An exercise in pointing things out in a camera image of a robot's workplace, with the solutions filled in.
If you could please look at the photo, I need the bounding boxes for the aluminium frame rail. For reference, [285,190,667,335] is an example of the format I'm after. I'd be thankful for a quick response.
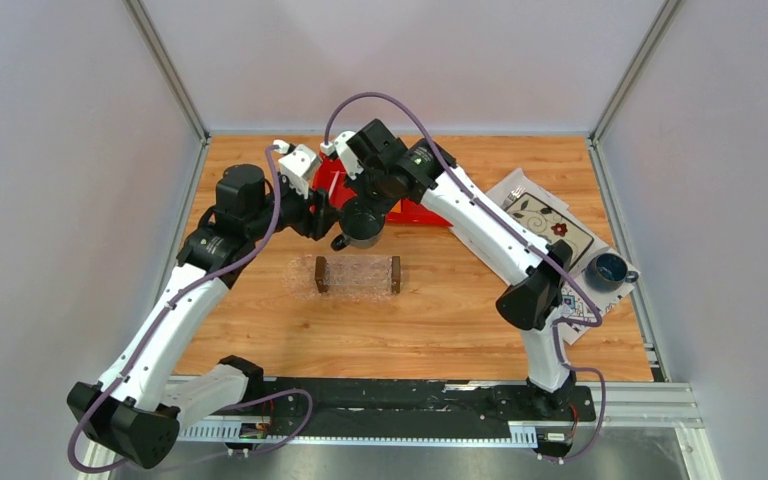
[113,377,721,479]

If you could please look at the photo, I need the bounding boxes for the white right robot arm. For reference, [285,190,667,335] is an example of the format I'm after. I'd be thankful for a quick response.
[332,119,575,419]

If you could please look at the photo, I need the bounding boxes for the dark grey mug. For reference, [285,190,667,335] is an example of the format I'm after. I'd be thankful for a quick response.
[330,197,386,251]

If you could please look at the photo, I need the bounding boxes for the white toothbrush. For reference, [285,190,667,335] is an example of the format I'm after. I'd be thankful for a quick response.
[328,171,341,199]

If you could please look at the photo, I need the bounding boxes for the red three-compartment bin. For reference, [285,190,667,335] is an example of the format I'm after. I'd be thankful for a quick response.
[313,153,451,227]

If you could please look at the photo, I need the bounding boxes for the clear textured acrylic tray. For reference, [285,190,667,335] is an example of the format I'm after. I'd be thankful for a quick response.
[283,254,404,302]

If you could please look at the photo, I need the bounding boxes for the silver fork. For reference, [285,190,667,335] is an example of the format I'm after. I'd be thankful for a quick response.
[501,186,525,209]

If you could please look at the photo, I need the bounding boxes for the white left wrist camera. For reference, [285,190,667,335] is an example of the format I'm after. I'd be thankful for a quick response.
[272,139,322,200]

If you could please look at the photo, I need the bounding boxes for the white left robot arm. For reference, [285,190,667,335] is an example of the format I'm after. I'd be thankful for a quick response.
[67,164,338,469]

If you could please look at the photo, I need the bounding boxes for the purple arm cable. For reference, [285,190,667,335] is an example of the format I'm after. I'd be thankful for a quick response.
[67,146,314,475]
[322,91,607,464]

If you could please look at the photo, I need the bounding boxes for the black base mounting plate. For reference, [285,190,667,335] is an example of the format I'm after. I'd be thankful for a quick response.
[243,377,597,440]

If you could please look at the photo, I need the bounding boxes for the floral square plate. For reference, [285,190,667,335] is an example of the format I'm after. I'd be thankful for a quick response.
[503,192,594,266]

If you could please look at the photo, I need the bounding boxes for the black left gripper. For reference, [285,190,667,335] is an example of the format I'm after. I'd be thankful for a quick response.
[245,173,344,241]

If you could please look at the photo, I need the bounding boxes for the patterned white cloth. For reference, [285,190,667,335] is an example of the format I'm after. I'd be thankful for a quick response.
[453,167,642,346]

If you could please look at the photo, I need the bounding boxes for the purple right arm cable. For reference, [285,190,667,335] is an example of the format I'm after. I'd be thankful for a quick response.
[322,91,607,464]

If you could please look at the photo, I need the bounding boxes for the blue teacup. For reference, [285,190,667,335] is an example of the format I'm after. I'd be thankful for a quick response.
[584,252,640,293]

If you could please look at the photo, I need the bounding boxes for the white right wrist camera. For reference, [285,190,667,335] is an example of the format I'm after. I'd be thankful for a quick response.
[320,131,363,180]

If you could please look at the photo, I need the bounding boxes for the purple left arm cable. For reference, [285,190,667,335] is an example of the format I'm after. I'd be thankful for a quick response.
[67,146,314,475]

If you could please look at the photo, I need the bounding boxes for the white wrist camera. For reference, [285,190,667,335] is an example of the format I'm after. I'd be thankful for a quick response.
[320,131,363,180]
[272,139,322,200]

